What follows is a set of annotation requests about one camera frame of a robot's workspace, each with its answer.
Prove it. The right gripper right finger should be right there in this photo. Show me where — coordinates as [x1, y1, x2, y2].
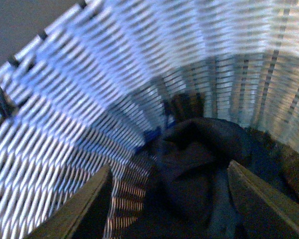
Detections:
[227, 160, 299, 239]

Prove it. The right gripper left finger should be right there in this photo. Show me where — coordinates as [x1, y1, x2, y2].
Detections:
[27, 165, 113, 239]

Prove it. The dark navy mesh garment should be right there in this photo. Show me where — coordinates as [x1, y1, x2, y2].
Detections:
[124, 118, 299, 239]

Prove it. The white wicker laundry basket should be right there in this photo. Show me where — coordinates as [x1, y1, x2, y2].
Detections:
[0, 0, 299, 239]

